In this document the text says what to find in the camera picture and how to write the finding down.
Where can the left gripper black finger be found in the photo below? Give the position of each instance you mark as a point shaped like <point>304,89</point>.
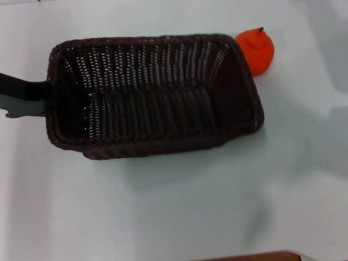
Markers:
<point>24,87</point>

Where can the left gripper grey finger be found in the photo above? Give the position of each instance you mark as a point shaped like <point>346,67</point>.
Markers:
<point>27,107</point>

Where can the dark brown woven basket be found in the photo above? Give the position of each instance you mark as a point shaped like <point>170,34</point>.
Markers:
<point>152,108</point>

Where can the orange toy fruit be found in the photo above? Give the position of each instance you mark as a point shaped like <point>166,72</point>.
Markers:
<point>258,51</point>

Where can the brown wooden edge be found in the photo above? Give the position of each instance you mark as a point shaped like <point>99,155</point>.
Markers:
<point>250,257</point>

